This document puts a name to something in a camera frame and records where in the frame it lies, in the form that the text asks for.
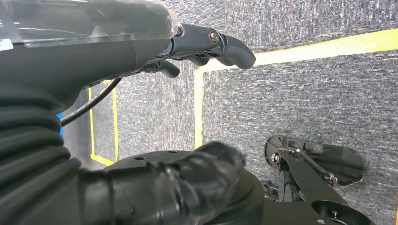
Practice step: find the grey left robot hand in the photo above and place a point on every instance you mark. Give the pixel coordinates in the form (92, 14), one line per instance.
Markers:
(77, 56)

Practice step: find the black robot waist housing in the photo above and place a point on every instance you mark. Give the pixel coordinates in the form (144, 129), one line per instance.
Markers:
(248, 198)

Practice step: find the yellow floor tape square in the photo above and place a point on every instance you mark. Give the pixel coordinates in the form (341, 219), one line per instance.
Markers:
(311, 49)
(115, 124)

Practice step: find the black robot leg and foot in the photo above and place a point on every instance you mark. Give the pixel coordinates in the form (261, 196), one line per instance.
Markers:
(311, 183)

